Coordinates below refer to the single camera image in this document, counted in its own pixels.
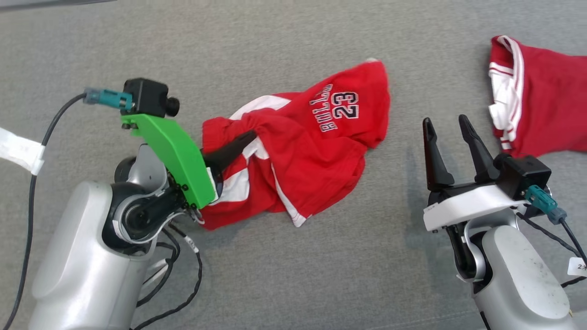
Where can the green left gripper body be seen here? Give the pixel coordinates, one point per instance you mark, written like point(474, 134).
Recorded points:
point(174, 156)

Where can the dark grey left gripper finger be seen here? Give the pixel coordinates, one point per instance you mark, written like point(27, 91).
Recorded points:
point(231, 149)

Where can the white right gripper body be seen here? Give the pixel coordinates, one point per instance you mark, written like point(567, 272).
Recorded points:
point(467, 206)

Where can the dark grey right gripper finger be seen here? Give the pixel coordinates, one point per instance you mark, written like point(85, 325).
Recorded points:
point(435, 165)
point(479, 151)

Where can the red white-sleeved T-shirt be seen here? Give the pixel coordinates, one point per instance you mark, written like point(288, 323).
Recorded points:
point(550, 101)

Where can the red Bulls 23 jersey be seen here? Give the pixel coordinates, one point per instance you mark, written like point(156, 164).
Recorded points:
point(321, 151)

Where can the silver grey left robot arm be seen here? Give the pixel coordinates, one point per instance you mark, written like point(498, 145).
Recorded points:
point(87, 256)

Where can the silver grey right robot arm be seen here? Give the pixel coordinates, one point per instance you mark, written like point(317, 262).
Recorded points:
point(518, 275)

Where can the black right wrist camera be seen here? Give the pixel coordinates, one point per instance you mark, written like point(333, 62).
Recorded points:
point(525, 174)

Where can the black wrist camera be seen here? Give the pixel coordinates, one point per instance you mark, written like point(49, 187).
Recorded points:
point(525, 174)
point(146, 97)

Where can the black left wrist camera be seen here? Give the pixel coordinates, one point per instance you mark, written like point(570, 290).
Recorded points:
point(146, 97)

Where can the teal right camera connector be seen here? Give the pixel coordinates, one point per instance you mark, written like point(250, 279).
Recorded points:
point(545, 204)

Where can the teal camera connector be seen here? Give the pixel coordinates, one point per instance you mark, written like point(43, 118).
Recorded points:
point(545, 204)
point(107, 98)

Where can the teal left camera connector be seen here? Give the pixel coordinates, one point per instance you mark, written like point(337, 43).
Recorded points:
point(107, 98)

